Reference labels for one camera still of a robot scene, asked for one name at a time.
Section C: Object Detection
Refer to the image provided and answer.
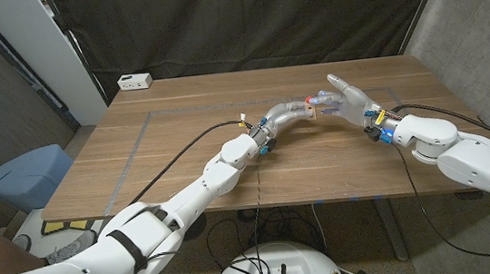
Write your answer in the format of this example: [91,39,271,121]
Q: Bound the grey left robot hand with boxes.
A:
[245,99,320,150]

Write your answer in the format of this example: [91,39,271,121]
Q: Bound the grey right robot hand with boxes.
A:
[306,66,403,142]

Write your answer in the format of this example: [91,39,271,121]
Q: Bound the wooden block with holes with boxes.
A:
[304,102,318,122]

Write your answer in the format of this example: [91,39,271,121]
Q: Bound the black backdrop curtain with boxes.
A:
[50,0,454,110]

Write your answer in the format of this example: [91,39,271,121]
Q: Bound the black round floor fan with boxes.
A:
[182,211,210,241]

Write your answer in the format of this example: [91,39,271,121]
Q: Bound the grey table leg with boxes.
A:
[372,196,410,264]

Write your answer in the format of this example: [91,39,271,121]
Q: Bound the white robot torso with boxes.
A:
[211,235,346,274]

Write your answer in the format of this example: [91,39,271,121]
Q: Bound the white power strip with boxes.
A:
[116,71,154,93]

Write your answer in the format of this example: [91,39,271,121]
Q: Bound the yellow black floor marker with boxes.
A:
[39,216,99,236]

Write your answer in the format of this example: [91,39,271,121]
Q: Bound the blue stool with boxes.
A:
[0,142,79,217]

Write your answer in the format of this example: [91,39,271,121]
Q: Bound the white floor board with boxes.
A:
[8,202,102,253]

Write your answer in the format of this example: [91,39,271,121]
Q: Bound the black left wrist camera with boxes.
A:
[258,137,279,156]

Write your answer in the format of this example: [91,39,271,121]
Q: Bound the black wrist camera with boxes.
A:
[258,137,279,156]
[362,122,394,147]

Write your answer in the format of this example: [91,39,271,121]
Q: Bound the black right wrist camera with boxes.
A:
[362,122,394,147]

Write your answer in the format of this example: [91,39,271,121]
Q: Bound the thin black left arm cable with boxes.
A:
[115,152,273,274]

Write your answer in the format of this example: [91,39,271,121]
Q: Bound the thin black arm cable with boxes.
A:
[391,132,490,269]
[115,152,273,274]

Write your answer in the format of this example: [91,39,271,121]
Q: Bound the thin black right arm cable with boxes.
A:
[391,132,490,269]

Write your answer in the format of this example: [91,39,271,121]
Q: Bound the black floor cable bundle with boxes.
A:
[202,200,330,274]

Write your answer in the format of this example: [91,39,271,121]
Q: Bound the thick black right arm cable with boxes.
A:
[390,95,490,167]

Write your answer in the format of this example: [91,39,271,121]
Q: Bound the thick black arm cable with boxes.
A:
[390,95,490,167]
[121,118,259,206]

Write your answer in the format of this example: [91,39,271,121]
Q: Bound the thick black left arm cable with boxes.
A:
[121,118,259,206]

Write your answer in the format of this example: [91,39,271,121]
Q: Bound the white floor cable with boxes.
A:
[309,201,330,258]

